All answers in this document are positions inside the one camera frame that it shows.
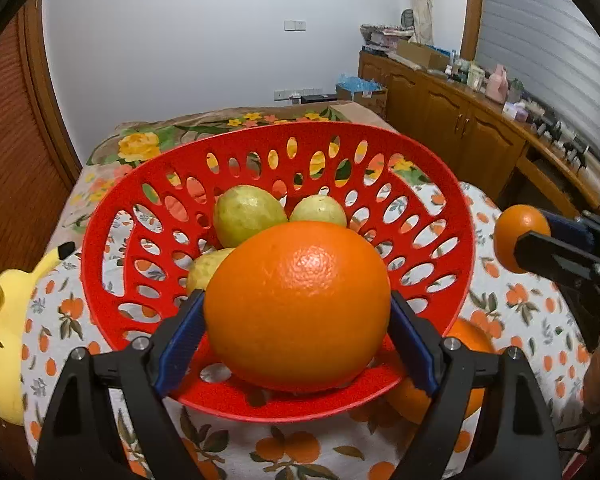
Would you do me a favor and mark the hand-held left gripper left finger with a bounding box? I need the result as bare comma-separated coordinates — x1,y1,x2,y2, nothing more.
35,289,208,480

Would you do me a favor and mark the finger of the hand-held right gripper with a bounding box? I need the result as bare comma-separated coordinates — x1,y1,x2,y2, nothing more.
545,212,597,257
512,230,600,292

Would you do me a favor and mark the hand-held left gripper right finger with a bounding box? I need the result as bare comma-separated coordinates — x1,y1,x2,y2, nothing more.
389,290,563,480

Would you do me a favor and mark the small tangerine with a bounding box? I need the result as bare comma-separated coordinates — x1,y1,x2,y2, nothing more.
494,204,552,275

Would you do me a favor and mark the large orange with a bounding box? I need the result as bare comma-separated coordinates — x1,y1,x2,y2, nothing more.
203,220,392,394
385,317,496,426

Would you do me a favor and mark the yellow-green guava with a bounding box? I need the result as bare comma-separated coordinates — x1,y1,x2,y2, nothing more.
186,247,237,296
213,185,289,249

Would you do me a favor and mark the red perforated plastic basket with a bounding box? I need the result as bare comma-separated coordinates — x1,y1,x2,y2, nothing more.
80,121,477,423

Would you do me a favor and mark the light green guava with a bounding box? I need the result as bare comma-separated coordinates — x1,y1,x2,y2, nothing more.
289,195,348,228

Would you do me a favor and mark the person's right hand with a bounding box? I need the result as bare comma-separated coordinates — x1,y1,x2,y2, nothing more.
582,345,600,413

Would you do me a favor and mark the black clamp device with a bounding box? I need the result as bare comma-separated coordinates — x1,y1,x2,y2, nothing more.
532,110,563,141
562,135,588,168

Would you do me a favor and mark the orange-print white tablecloth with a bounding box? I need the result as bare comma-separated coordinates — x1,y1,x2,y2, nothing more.
20,180,593,480

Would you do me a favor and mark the pink bottle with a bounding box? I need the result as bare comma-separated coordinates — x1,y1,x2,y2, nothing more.
486,64,510,103

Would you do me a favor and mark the yellow plush toy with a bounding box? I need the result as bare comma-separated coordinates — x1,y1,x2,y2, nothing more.
0,241,77,427

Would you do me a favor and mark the long wooden cabinet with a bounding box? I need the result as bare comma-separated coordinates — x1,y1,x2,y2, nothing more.
357,50,600,221

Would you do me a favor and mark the open cardboard box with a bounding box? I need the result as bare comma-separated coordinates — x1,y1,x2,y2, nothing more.
396,39,451,72

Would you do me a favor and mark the cardboard box with blue bags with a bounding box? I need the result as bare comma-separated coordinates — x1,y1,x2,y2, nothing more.
336,74,388,116

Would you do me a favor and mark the brown slatted wooden wardrobe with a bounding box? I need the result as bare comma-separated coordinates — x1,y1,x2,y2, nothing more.
0,0,83,466

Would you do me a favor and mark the stack of papers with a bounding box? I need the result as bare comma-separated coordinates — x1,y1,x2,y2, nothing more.
360,23,413,53

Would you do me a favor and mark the cream tied curtain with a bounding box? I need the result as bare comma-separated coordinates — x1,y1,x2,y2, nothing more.
407,0,436,46

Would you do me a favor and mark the wooden window frame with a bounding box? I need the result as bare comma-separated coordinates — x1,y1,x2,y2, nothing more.
460,0,486,61

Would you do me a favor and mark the white wall socket strip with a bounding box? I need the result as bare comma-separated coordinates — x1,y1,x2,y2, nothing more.
274,88,326,103

